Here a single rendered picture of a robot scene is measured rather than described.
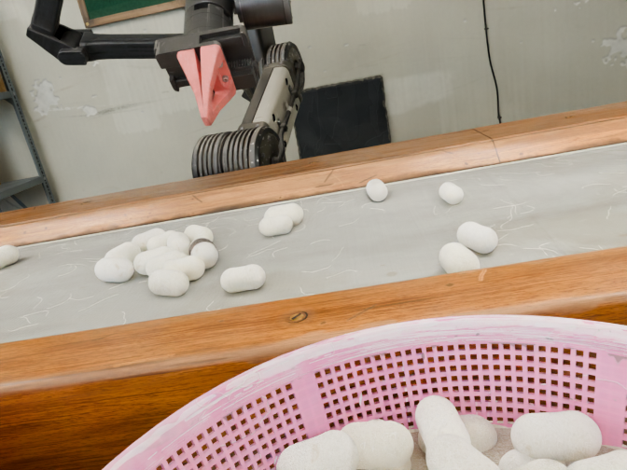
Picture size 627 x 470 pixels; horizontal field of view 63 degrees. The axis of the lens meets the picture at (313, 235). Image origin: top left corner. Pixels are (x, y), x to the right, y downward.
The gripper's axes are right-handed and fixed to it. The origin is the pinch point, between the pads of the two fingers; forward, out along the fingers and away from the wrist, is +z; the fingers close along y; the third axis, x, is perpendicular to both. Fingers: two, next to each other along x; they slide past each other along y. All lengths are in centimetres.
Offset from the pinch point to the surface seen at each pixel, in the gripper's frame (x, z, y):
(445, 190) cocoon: 1.6, 12.6, 22.1
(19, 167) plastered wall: 157, -144, -159
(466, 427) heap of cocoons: -14.8, 35.2, 17.0
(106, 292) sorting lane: -2.2, 19.9, -7.3
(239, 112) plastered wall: 142, -141, -34
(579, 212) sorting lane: -1.9, 18.7, 30.9
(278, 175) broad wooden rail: 10.1, 1.4, 5.4
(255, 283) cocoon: -5.9, 22.9, 6.0
